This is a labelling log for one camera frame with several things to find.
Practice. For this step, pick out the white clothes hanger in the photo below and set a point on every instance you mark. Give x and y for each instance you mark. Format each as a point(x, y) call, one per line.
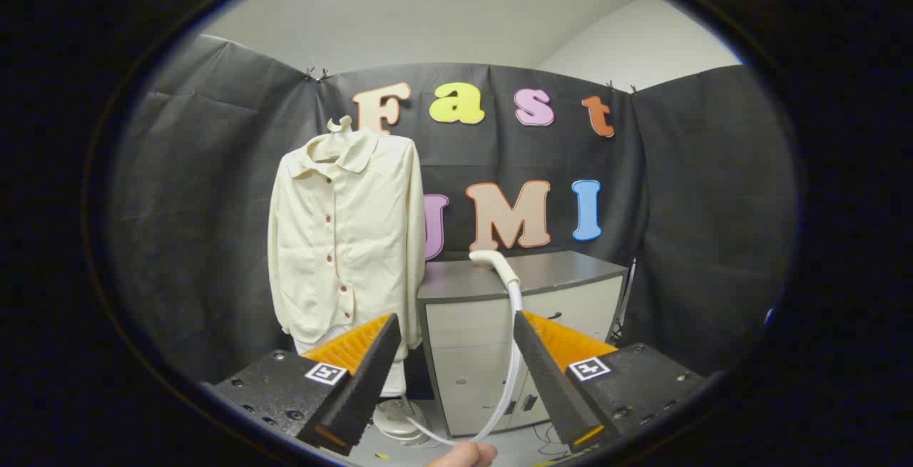
point(342, 125)

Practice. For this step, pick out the white steamer base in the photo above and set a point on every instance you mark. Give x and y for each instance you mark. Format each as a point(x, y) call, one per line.
point(396, 421)

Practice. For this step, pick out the cream button-up shirt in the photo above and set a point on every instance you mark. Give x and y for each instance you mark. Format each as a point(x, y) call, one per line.
point(356, 239)

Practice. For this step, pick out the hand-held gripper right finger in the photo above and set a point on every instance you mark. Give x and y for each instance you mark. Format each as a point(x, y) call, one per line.
point(546, 374)

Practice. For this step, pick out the grey and beige cabinet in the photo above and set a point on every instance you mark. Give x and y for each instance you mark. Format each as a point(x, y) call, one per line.
point(471, 353)

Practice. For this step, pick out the black backdrop cloth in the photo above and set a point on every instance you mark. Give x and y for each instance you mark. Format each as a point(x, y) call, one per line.
point(214, 203)

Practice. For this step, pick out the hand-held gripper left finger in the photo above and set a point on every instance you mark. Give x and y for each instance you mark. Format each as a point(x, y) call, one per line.
point(371, 374)

